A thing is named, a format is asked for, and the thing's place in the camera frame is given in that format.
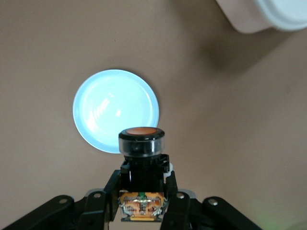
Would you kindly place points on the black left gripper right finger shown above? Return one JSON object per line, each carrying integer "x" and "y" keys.
{"x": 187, "y": 213}

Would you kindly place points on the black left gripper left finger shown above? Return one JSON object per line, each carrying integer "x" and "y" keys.
{"x": 91, "y": 210}

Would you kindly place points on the orange push-button switch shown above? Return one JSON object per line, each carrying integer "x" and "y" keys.
{"x": 141, "y": 143}

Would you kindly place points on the white lidded storage box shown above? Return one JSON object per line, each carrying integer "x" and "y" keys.
{"x": 275, "y": 14}

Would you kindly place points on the light blue round plate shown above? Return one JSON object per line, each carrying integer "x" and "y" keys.
{"x": 108, "y": 100}

